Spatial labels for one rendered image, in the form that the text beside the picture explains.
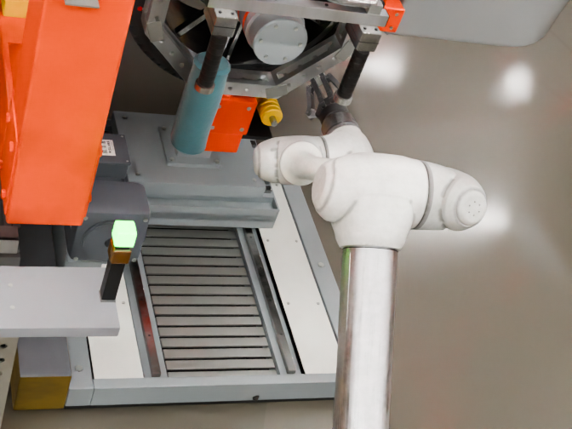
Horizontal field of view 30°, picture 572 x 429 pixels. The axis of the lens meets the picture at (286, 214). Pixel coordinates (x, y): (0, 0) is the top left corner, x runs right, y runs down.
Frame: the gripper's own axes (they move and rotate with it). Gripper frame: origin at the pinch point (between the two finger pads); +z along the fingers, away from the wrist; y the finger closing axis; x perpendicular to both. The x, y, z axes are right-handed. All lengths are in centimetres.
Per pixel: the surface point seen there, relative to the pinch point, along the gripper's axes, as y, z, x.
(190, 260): -57, -13, -25
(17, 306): -69, -63, 42
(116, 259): -46, -63, 39
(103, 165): -54, -16, 22
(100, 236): -60, -32, 18
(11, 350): -77, -66, 34
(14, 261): -76, -39, 31
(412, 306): -13, -24, -78
